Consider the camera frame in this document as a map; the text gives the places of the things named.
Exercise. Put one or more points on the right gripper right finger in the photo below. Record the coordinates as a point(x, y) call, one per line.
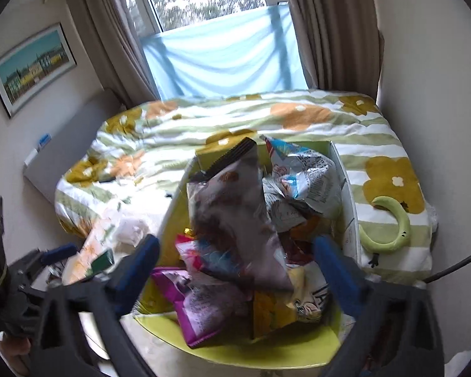
point(395, 332)

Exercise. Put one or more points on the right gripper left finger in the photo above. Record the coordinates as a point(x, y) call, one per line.
point(60, 347)

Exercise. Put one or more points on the brown potato chip bag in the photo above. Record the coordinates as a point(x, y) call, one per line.
point(272, 310)

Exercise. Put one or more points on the purple snack bag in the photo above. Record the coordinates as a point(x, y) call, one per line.
point(203, 309)

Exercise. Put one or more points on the orange snack bag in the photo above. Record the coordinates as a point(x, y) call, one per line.
point(313, 227)

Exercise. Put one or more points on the dark cookie snack bag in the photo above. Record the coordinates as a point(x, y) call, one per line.
point(227, 200)

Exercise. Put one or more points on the silver blue snack bag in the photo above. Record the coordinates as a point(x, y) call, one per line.
point(303, 182)

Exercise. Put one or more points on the pink snack bag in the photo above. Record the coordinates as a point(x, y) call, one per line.
point(211, 259)

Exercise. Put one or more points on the person's left hand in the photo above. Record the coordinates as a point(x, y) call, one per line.
point(13, 349)

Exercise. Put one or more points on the green crescent plush toy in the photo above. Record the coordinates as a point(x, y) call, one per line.
point(400, 234)

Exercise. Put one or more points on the floral striped duvet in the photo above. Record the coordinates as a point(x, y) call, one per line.
point(139, 156)

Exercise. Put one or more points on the white object on headboard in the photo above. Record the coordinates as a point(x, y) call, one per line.
point(31, 156)

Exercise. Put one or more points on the grey bed headboard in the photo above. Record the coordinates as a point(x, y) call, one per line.
point(69, 144)

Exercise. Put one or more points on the blue object on headboard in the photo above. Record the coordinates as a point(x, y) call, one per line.
point(43, 141)

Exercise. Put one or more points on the framed harbour picture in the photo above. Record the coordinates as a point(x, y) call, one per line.
point(32, 65)

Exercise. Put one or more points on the left brown curtain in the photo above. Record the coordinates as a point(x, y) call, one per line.
point(111, 43)

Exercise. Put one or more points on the brown curtain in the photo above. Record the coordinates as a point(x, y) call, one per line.
point(111, 43)
point(340, 46)

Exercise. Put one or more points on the light blue window cloth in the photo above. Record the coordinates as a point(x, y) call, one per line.
point(250, 52)

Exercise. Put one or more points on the right brown curtain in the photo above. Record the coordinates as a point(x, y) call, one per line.
point(340, 46)

